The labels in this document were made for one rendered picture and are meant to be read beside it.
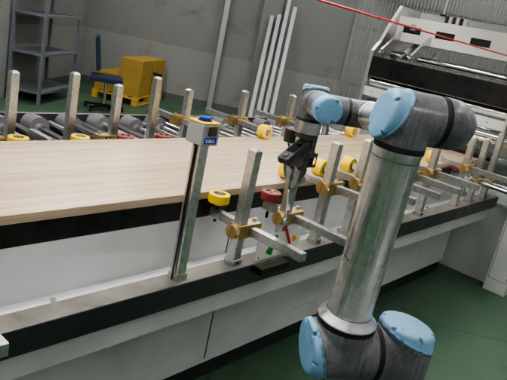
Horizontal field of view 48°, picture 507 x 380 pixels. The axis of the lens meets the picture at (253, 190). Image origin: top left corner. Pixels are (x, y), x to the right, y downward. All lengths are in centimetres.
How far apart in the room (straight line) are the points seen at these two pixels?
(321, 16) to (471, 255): 569
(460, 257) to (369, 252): 345
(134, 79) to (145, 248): 679
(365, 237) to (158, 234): 91
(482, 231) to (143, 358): 308
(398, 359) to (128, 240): 95
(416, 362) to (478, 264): 324
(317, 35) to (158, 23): 259
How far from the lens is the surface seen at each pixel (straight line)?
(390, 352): 150
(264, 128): 326
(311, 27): 950
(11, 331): 154
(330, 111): 179
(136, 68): 867
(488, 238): 467
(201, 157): 171
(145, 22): 990
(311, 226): 214
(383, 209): 130
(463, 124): 132
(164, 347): 233
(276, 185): 241
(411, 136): 126
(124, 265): 198
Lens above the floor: 152
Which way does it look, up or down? 16 degrees down
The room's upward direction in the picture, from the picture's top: 12 degrees clockwise
